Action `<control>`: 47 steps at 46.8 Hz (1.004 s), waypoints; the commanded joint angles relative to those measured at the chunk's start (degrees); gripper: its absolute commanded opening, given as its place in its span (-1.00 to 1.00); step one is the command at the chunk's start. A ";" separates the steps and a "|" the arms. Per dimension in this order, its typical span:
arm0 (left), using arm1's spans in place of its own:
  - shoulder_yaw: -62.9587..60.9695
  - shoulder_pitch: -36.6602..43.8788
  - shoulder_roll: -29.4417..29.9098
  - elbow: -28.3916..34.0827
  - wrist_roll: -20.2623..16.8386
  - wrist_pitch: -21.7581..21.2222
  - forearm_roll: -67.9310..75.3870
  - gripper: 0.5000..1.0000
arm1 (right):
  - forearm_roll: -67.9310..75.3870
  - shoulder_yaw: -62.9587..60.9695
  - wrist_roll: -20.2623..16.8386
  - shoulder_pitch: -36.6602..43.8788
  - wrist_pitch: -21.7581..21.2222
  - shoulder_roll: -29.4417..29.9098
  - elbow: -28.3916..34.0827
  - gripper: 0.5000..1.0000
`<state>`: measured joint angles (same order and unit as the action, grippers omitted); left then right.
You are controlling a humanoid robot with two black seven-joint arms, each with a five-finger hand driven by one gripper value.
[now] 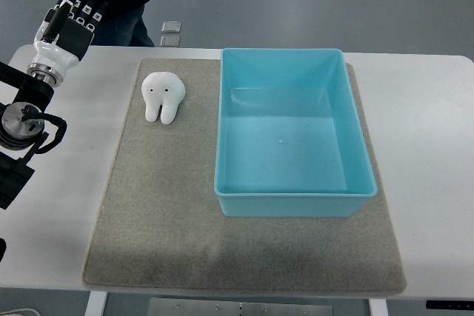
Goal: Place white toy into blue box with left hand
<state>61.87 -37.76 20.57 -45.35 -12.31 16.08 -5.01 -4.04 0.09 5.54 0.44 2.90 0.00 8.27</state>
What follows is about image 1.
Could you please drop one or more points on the metal plate under table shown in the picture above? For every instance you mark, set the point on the metal plate under table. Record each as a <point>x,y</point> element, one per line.
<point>169,306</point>

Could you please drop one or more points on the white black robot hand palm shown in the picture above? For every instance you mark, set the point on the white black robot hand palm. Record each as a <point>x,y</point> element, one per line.
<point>66,50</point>

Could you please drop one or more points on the white table leg left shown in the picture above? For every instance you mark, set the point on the white table leg left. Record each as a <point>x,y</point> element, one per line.
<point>96,303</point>

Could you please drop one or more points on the white table leg right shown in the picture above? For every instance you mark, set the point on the white table leg right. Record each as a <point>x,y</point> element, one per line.
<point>378,307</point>

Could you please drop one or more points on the floor socket plate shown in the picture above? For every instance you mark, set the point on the floor socket plate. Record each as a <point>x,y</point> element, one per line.
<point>169,41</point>
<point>171,27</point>

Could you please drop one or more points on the black table control panel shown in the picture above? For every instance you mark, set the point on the black table control panel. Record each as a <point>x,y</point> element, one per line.
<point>457,305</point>

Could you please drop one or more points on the blue plastic box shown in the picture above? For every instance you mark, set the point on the blue plastic box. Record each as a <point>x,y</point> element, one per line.
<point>290,138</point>

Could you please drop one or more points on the grey felt mat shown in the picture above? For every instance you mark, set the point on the grey felt mat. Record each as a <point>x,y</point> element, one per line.
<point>160,227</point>

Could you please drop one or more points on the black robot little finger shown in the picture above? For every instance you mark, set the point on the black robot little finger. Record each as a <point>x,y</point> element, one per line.
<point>96,17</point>

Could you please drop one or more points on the lower floor socket plate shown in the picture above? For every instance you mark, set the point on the lower floor socket plate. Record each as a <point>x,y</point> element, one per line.
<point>169,41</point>

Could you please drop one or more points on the upper floor socket plate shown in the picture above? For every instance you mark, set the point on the upper floor socket plate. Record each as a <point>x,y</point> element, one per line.
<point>171,27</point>

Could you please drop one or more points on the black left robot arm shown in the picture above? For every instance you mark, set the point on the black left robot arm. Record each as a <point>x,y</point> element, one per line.
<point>26,125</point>

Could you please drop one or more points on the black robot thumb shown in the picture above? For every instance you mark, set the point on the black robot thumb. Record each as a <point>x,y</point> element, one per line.
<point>55,20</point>

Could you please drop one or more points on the white tooth plush toy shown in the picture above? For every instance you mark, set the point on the white tooth plush toy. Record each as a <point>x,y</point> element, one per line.
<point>162,93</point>

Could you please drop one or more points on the white table leg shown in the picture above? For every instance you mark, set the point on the white table leg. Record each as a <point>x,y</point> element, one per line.
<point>96,303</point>
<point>378,307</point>

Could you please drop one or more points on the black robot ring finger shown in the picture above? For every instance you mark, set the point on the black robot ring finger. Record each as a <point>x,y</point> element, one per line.
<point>86,9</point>

